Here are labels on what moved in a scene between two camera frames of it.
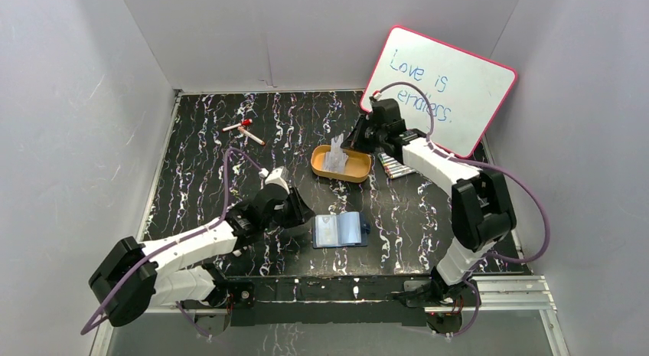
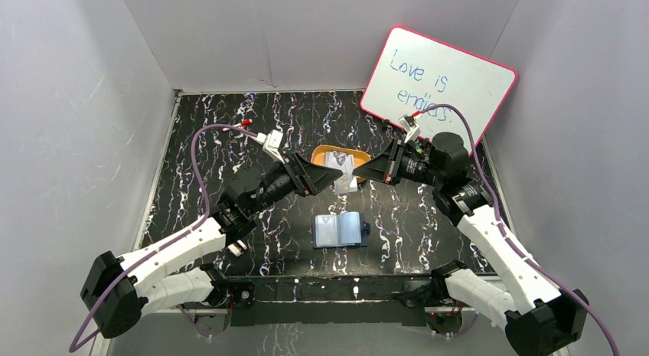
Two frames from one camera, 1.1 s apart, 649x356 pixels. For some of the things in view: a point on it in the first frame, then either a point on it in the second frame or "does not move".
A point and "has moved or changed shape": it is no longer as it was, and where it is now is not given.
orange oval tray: x=357 y=168 does not move
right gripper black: x=354 y=141 -> x=385 y=167
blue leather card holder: x=347 y=229 does not move
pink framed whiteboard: x=448 y=95 does not move
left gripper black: x=295 y=211 -> x=298 y=173
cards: x=335 y=160 has moved or changed shape
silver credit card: x=326 y=230 -> x=347 y=183
